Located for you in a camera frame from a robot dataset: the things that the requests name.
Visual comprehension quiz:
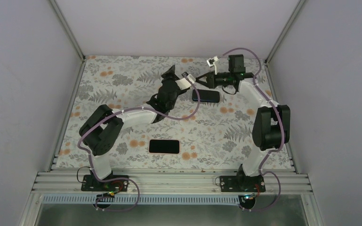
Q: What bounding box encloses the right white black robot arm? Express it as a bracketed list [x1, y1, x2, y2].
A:
[196, 55, 290, 192]

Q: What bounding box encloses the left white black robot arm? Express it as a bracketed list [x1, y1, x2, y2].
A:
[77, 66, 196, 191]

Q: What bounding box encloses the black phone with pink edge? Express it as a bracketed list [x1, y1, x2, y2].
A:
[148, 139, 180, 154]

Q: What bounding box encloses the floral patterned table mat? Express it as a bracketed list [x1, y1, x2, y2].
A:
[59, 55, 294, 171]

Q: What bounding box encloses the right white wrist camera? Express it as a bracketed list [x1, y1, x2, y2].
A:
[206, 56, 219, 75]

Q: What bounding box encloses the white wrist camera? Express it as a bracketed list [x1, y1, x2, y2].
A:
[175, 72, 196, 90]
[206, 56, 219, 75]

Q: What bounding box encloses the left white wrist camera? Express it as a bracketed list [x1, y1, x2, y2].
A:
[175, 72, 196, 90]

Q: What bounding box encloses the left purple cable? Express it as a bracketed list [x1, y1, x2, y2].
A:
[77, 73, 201, 213]

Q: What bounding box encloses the purple cable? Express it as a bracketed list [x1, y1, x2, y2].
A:
[218, 48, 286, 213]
[77, 73, 201, 213]

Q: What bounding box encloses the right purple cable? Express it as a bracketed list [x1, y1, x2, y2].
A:
[218, 48, 286, 213]

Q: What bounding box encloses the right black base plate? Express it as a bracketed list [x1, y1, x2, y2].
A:
[219, 175, 266, 193]

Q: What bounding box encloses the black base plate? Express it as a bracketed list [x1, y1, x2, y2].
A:
[81, 175, 129, 193]
[219, 175, 266, 193]

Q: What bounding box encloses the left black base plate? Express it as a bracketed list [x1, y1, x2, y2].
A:
[81, 175, 129, 193]

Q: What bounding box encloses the slotted grey cable duct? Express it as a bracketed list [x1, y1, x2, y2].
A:
[42, 194, 240, 205]

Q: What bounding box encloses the aluminium rail frame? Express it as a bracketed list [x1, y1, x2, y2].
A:
[32, 169, 313, 195]

